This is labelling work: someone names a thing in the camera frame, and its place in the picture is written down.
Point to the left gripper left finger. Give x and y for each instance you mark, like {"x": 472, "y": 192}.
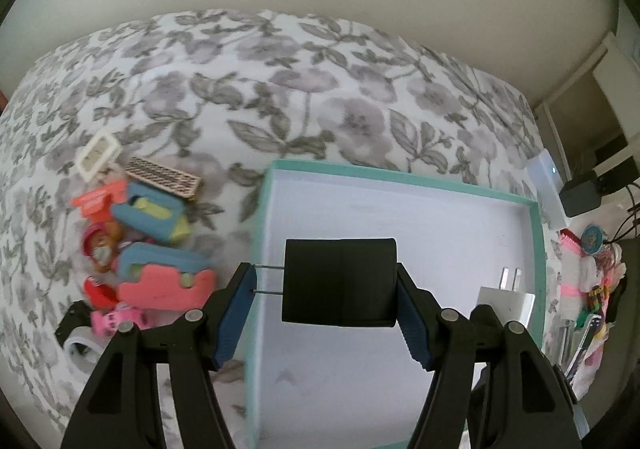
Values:
{"x": 120, "y": 405}

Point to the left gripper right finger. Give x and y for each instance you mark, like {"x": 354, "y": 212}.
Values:
{"x": 491, "y": 384}

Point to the black smart watch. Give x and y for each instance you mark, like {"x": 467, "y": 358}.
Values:
{"x": 82, "y": 346}

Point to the pink smart watch band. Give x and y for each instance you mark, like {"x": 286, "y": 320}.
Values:
{"x": 105, "y": 324}

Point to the white charger with cable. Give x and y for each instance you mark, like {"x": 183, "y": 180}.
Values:
{"x": 508, "y": 300}

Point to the red white tube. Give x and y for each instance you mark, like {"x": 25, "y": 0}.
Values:
{"x": 101, "y": 295}

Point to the pink blue case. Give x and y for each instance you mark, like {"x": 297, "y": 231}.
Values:
{"x": 150, "y": 276}

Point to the paw patrol dog toy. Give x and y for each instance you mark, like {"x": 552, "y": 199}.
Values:
{"x": 100, "y": 243}

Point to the blue case yellow insert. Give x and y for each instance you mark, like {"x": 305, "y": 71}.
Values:
{"x": 158, "y": 215}

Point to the black power adapter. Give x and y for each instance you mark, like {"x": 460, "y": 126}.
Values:
{"x": 349, "y": 283}

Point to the greek key pattern lighter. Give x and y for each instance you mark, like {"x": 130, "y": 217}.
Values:
{"x": 175, "y": 182}

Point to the white plastic socket frame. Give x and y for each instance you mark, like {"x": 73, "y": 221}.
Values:
{"x": 101, "y": 151}

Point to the colourful toy pile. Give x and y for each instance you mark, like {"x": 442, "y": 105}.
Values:
{"x": 592, "y": 272}

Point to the teal white tray box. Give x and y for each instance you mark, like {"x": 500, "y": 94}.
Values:
{"x": 320, "y": 373}

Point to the orange plastic clip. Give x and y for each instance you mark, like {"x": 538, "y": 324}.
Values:
{"x": 95, "y": 205}

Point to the black adapter on shelf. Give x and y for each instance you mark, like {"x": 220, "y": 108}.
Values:
{"x": 581, "y": 194}

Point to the white shelf unit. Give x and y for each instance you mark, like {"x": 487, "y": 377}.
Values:
{"x": 591, "y": 116}

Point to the floral grey white blanket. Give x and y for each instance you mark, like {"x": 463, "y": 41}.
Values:
{"x": 220, "y": 94}

